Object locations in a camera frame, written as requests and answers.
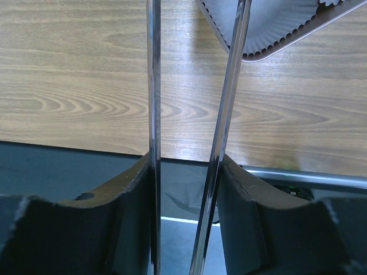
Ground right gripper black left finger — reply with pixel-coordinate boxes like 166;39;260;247
1;155;150;274

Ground brown cookie tin box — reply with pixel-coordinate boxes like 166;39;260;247
197;0;366;63

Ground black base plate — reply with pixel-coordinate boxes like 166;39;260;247
1;142;208;223

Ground aluminium frame rail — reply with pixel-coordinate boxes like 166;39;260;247
242;166;366;189

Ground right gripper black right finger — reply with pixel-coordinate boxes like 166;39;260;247
217;156;366;274

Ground steel kitchen tongs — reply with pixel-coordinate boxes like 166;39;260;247
146;0;253;275

